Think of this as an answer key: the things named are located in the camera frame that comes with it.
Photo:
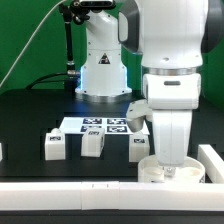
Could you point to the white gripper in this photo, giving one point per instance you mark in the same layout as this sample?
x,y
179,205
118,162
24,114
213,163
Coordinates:
x,y
172,100

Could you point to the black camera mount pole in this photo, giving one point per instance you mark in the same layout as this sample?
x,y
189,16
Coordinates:
x,y
67,17

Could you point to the white front barrier rail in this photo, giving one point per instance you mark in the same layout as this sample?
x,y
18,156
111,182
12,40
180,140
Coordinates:
x,y
110,196

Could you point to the white block at left edge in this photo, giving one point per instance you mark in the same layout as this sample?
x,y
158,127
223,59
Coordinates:
x,y
1,152

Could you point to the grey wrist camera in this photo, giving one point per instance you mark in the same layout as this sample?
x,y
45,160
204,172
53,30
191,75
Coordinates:
x,y
137,112

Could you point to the white right barrier rail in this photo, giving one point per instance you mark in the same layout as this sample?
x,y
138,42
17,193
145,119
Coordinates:
x,y
213,163

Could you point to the white barrier rail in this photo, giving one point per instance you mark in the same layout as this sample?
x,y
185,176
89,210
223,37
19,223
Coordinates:
x,y
213,163
110,196

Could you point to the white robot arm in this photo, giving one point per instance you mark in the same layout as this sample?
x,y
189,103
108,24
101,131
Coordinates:
x,y
171,36

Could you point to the white fiducial marker sheet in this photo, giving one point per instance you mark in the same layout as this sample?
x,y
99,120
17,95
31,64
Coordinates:
x,y
78,125

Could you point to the white round stool seat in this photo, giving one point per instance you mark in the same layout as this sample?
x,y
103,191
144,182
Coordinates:
x,y
149,171

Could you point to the black overhead camera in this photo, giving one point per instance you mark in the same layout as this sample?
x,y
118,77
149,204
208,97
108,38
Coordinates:
x,y
97,4

